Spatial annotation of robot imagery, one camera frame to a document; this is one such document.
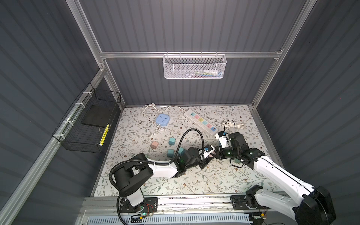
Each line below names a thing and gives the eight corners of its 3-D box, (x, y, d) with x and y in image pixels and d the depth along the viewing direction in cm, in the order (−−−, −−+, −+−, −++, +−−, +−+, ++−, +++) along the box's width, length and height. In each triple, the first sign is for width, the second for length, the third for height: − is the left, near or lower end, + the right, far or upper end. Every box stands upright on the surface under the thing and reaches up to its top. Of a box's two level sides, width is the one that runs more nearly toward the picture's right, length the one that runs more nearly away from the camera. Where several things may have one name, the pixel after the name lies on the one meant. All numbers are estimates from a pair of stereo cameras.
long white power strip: (184, 115, 116) (184, 113, 114) (189, 111, 120) (189, 108, 117) (212, 135, 104) (213, 133, 101) (218, 130, 107) (218, 127, 104)
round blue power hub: (155, 125, 110) (154, 123, 107) (157, 116, 116) (156, 113, 114) (169, 125, 110) (169, 123, 107) (170, 116, 116) (170, 113, 114)
